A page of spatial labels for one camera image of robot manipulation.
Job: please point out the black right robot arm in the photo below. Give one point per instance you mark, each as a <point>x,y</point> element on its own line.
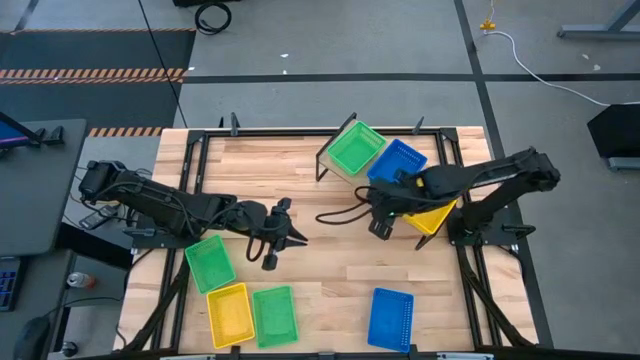
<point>500,175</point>

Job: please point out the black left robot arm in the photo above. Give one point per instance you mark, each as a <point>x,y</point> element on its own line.
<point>150,200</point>

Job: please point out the black mat with hazard stripes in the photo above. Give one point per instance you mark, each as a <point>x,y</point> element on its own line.
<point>100,50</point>

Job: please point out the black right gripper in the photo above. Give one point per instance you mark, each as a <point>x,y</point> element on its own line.
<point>395,200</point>

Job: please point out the dark keyboard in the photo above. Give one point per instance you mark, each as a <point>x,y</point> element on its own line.
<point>7,282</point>

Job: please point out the black box on floor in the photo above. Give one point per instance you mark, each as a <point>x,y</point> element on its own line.
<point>617,130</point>

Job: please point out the yellow plastic slotted basket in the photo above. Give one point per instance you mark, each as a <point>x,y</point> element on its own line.
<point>230,315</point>
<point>432,217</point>

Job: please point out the silver and red drink can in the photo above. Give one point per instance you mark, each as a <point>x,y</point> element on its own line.
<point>80,280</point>

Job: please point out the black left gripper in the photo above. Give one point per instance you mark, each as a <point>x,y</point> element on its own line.
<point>265,225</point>

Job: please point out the grey side desk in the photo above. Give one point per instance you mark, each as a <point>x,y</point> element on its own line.
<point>35,200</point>

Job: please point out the black computer mouse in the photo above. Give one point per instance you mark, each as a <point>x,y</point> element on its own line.
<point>31,340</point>

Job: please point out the grey metal table leg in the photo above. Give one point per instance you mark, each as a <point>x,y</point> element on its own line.
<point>600,31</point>

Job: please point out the silver aluminium rail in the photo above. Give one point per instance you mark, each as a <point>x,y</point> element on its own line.
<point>465,356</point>
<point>187,357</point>

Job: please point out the blue plastic slotted basket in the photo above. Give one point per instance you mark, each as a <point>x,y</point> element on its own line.
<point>395,157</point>
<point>391,319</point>

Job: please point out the monitor with blue screen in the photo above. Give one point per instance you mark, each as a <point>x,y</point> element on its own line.
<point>12,132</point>

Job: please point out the green plastic slotted basket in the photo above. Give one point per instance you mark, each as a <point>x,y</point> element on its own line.
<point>275,316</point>
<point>210,263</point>
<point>355,147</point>

